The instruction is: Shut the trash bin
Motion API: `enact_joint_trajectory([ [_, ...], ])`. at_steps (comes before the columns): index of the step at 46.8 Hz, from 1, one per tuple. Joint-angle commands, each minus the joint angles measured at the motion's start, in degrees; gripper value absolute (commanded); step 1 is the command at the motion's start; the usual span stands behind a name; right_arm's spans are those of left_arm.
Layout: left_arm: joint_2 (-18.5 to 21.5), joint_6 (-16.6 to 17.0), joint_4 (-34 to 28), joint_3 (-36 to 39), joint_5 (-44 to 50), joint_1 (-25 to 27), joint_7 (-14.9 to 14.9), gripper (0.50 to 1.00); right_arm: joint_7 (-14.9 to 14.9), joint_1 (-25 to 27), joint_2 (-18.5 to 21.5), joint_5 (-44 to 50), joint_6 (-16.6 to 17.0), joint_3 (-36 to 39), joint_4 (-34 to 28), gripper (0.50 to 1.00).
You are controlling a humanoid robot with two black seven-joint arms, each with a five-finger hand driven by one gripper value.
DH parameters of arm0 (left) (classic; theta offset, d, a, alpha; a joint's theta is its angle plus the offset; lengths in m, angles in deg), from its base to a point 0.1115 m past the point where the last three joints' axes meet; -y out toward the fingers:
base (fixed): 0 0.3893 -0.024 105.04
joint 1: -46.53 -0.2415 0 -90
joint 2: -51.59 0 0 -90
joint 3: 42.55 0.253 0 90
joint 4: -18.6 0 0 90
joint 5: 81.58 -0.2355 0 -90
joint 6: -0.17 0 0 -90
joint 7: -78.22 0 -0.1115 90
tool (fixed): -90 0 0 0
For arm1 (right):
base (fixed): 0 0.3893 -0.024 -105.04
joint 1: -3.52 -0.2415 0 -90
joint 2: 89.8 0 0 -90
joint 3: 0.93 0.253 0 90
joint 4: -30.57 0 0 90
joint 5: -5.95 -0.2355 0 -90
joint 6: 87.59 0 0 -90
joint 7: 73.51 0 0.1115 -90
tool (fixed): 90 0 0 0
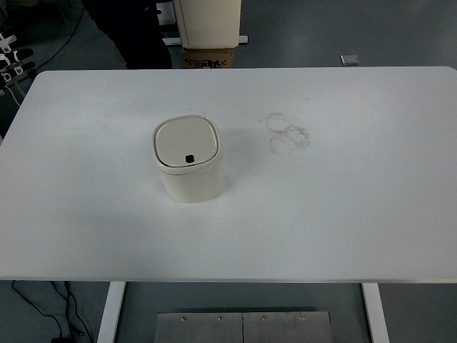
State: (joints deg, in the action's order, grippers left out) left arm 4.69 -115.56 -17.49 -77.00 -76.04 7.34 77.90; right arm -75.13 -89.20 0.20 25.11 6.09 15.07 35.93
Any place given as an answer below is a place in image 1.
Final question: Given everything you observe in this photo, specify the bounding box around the cream lidded trash bin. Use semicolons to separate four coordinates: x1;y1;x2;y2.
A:
152;114;226;204

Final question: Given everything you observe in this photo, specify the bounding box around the large cream plastic bin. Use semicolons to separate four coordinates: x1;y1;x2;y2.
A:
173;0;242;49

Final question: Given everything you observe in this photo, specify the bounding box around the long black hanging cable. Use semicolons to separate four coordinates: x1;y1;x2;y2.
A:
34;0;88;74

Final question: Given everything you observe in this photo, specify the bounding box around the white table leg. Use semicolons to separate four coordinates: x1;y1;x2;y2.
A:
96;281;127;343
361;283;391;343

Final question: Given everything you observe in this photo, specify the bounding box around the white metal base bar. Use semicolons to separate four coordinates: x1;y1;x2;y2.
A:
162;34;250;46

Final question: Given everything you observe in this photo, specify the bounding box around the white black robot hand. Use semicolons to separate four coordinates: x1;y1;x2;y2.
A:
0;32;37;87

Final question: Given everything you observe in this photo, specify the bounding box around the brown printed cardboard box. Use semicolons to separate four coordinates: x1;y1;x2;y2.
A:
181;46;236;69

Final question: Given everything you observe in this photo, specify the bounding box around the thin black floor cable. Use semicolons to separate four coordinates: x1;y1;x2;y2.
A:
51;280;94;343
11;279;71;343

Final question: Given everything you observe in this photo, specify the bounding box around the grey metal plate with screws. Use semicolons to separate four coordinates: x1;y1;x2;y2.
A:
156;312;333;343

